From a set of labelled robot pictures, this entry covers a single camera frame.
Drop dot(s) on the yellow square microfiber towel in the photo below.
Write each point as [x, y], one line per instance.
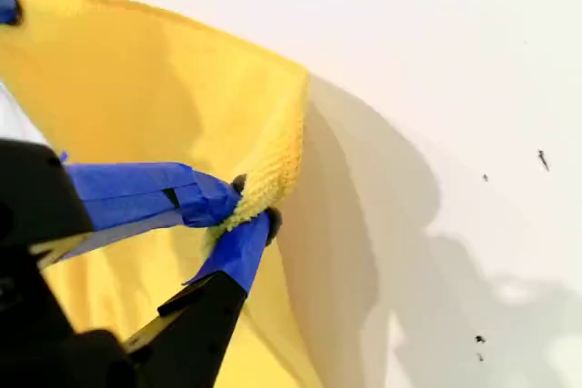
[136, 88]

